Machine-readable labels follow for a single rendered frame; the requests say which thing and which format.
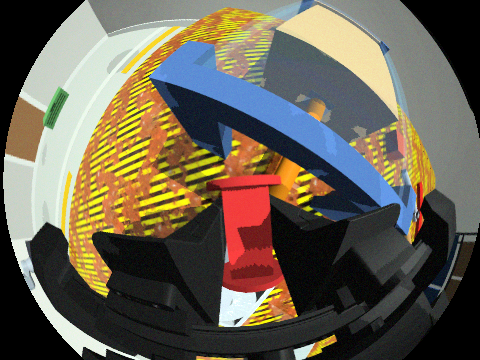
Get red flat bar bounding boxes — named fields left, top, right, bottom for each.
left=415, top=181, right=423, bottom=239

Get mallet with dark grey head and wooden handle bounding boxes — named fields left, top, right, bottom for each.
left=403, top=231, right=413, bottom=245

